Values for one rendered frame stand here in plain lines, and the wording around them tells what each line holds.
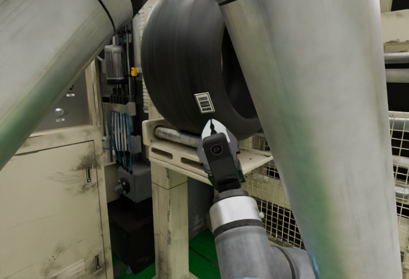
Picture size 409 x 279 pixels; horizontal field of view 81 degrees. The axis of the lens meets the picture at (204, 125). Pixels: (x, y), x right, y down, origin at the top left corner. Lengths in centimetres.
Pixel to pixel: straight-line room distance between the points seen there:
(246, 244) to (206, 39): 46
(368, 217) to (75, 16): 25
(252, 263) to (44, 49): 36
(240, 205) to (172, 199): 75
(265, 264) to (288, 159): 26
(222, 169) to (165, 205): 75
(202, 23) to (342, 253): 55
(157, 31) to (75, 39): 55
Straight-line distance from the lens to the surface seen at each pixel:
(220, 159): 44
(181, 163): 84
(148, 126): 94
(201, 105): 65
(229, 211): 43
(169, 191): 113
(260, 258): 42
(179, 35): 66
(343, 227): 22
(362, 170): 19
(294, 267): 48
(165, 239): 128
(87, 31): 20
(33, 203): 116
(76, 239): 130
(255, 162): 92
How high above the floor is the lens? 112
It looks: 11 degrees down
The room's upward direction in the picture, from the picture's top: straight up
